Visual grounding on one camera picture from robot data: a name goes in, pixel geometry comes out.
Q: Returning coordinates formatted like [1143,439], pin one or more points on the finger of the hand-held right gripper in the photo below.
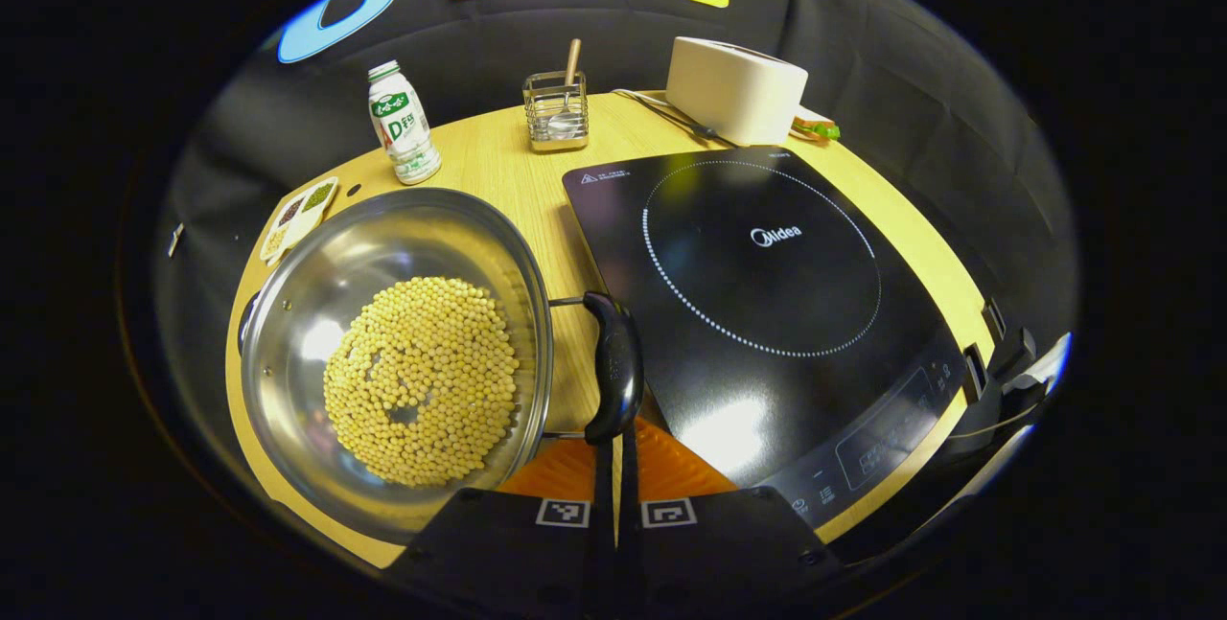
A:
[976,371]

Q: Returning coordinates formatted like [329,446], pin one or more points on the white toaster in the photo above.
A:
[733,88]

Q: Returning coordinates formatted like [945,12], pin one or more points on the metal clip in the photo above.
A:
[175,239]

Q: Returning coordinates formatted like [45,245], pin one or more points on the stainless steel pot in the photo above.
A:
[316,332]

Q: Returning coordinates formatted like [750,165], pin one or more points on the sandwich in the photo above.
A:
[820,131]

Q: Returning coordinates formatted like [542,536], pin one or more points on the pile of soybeans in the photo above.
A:
[422,380]

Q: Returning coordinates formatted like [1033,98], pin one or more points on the black induction cooktop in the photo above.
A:
[767,313]

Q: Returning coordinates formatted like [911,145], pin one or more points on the white divided bean dish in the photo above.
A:
[299,218]

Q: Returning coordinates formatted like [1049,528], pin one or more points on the black backdrop cloth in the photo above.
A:
[911,74]

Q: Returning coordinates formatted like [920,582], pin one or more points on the white drink bottle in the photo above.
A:
[403,126]

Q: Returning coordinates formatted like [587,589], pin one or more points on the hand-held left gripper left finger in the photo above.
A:
[603,543]

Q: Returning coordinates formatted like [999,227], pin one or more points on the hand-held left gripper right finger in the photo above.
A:
[628,534]

